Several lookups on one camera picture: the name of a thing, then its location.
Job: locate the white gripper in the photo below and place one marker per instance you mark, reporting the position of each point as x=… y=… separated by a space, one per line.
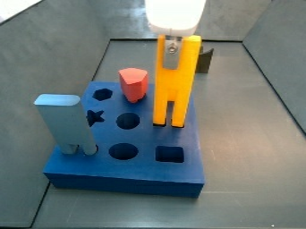
x=174 y=18

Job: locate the long yellow double-square block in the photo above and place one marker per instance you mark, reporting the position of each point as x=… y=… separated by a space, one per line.
x=174 y=83

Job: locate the light blue double-round block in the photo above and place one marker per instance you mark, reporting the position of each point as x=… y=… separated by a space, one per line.
x=63 y=114

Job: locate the blue shape-sorter board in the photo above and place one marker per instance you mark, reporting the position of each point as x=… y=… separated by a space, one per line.
x=142 y=158

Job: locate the black curved stand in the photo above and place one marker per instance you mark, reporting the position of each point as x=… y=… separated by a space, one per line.
x=203 y=60

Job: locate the red pentagon block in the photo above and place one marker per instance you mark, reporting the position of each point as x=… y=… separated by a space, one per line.
x=134 y=83

